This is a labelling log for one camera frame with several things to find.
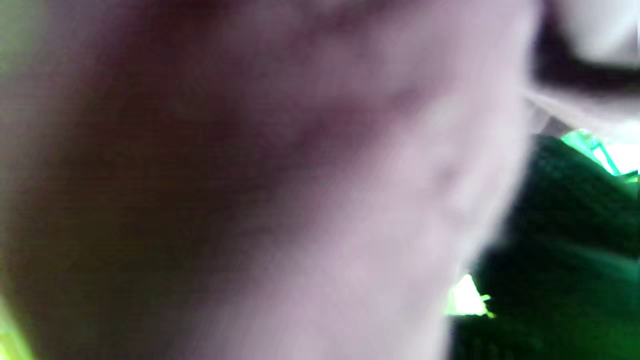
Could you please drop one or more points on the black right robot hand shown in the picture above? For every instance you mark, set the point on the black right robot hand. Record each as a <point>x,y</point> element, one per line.
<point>565,260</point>

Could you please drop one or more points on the maroon shorts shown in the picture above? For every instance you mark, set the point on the maroon shorts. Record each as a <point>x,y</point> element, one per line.
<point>250,175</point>

